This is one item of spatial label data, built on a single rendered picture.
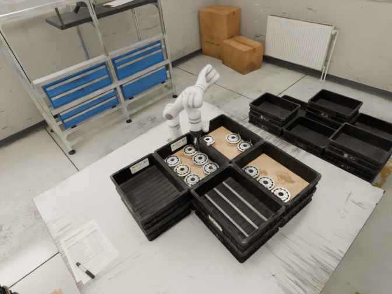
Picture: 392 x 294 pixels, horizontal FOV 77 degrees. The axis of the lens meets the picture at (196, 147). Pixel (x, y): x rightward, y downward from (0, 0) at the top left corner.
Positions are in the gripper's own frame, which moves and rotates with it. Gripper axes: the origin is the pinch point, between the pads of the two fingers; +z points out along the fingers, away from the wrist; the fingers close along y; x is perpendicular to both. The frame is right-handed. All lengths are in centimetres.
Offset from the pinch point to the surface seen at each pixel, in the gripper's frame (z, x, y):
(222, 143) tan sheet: 17.4, 13.4, -21.1
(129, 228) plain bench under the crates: 30, -38, 40
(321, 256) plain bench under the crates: 30, 66, 47
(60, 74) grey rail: 8, -157, -111
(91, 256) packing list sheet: 30, -54, 58
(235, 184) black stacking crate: 17.5, 22.5, 13.7
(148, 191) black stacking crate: 17.5, -28.7, 21.8
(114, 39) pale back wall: 23, -156, -249
